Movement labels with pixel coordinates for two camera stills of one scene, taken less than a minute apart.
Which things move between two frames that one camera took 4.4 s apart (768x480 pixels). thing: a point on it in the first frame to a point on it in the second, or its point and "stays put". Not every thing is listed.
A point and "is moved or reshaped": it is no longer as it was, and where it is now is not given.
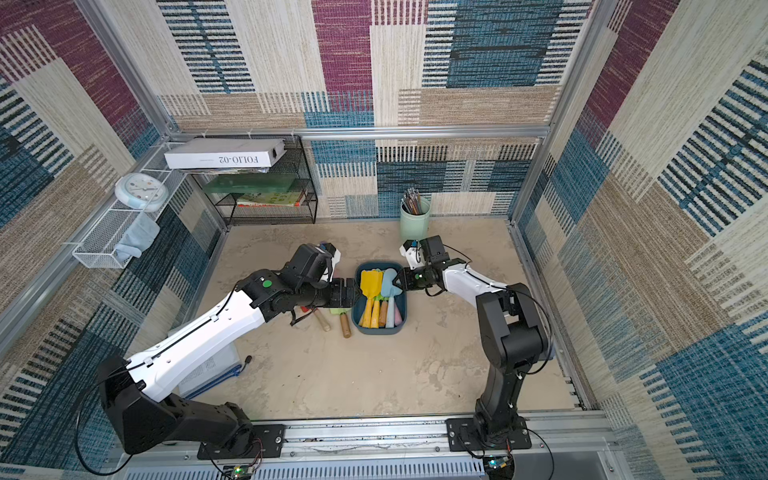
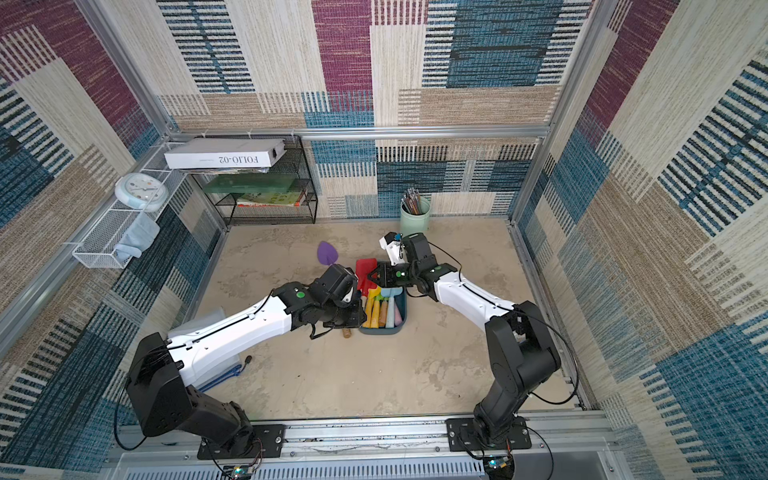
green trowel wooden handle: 382,313 stays put
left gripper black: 338,298 to 357,318
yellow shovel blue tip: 371,287 stays put
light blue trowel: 390,291 stays put
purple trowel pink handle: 397,315 stays put
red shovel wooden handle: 324,323 is moved or reshaped
